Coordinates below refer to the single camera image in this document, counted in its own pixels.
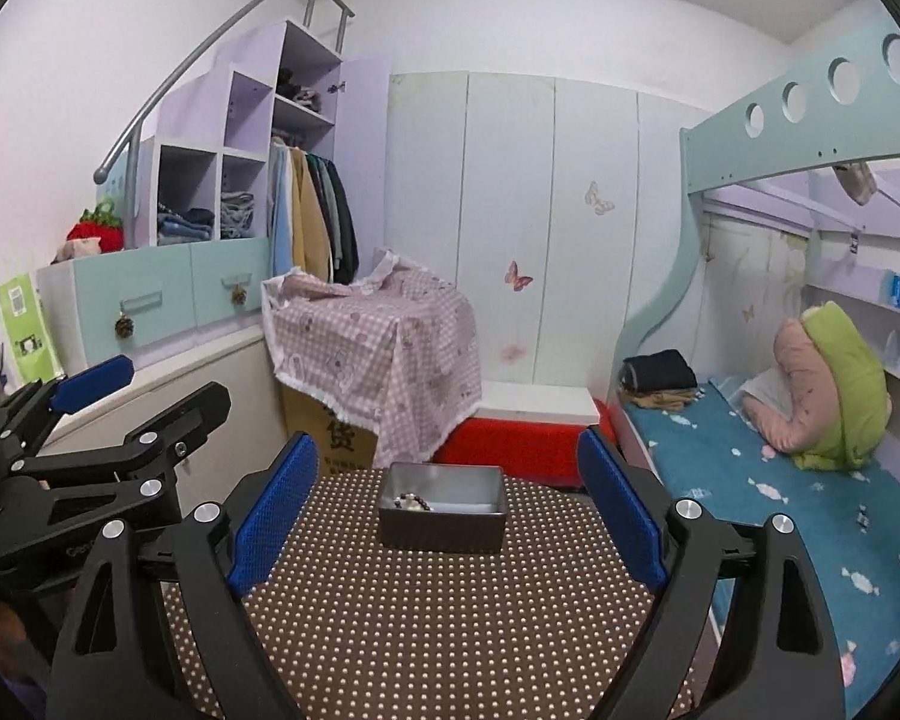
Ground purple shelf unit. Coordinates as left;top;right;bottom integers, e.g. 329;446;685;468
94;19;391;248

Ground grey metal handrail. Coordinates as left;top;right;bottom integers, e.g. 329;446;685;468
94;0;355;185

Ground yellow hanging garment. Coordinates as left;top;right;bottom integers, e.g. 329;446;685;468
289;146;331;286

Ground white board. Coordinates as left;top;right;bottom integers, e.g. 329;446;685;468
476;380;601;425

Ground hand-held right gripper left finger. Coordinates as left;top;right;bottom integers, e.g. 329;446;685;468
45;431;321;720

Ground clothes on shelf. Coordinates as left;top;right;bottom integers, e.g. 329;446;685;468
274;67;323;110

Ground white pillow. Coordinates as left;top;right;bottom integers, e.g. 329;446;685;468
739;371;785;410

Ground green paper bag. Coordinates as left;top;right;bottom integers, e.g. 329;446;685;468
0;274;65;383

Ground dark folded clothes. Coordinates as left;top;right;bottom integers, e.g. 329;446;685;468
621;349;698;395

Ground light folded jeans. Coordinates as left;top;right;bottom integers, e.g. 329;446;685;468
220;191;257;239

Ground tan folded garment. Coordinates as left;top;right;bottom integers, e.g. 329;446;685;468
621;386;700;413

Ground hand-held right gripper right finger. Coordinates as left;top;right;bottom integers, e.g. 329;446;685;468
576;427;848;720

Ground grey metal box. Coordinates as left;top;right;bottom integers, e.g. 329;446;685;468
377;463;509;552

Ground blue printed bed sheet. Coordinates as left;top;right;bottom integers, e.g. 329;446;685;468
619;379;900;717

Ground dark hanging garments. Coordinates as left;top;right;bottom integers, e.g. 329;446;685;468
304;154;361;286

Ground pink pillow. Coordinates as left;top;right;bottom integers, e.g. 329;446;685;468
742;315;841;455

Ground teal drawer unit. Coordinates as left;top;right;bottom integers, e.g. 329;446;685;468
36;235;271;372

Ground red strawberry plush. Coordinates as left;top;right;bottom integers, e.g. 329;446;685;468
67;199;125;252

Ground dark blue folded jeans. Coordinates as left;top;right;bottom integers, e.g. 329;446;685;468
156;202;217;245

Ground pink plush toy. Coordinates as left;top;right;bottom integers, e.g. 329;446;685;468
52;236;104;263

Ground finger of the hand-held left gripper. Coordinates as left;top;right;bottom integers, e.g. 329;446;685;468
0;355;136;460
7;381;232;490

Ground hanging brown pouch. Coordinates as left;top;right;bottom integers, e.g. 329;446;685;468
832;163;877;207

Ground pink checked cloth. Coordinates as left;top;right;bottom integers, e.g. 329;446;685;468
261;247;483;470

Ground cream cabinet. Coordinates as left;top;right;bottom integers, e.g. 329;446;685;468
37;326;286;526

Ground brown cardboard box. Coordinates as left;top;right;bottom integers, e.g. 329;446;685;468
281;382;380;477

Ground red ottoman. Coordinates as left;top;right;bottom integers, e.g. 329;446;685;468
431;397;620;492

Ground white wardrobe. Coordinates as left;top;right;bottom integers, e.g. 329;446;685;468
386;71;710;398

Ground brown polka dot tablecloth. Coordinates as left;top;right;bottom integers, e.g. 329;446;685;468
161;465;721;720

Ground teal bunk bed frame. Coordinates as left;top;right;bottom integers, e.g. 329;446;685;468
607;19;900;720

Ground light blue hanging garment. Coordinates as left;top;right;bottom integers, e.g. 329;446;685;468
268;146;297;278

